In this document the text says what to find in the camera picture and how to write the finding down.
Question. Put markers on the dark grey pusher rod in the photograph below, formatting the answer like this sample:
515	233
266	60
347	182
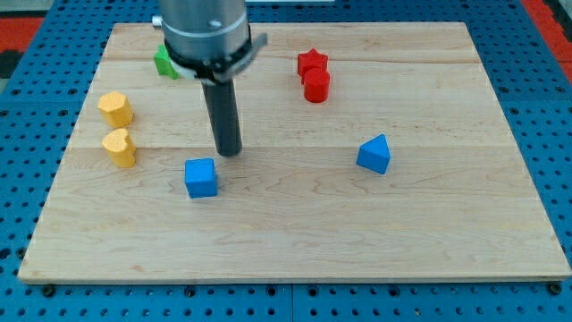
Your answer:
223	115

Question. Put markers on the black clamp ring mount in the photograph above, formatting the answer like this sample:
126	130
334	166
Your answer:
219	69

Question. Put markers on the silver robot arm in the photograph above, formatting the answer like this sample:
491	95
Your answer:
210	41

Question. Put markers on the blue cube block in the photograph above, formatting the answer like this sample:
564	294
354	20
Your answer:
200	178

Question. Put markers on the yellow heart block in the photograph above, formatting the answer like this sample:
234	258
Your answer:
120	148

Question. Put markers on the green wooden block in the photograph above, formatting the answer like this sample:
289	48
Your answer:
163	63

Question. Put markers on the red star block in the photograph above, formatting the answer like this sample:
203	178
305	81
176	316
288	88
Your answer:
309	60

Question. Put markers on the red cylinder block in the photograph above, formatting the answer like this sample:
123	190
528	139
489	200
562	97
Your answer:
316	85

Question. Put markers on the yellow hexagon block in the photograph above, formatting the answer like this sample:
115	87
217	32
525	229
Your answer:
115	109

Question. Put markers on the light wooden board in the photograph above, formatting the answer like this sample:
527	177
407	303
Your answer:
457	203

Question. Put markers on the blue triangular prism block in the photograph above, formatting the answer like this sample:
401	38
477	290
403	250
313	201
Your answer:
375	154

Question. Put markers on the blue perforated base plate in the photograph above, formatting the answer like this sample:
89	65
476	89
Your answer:
43	99

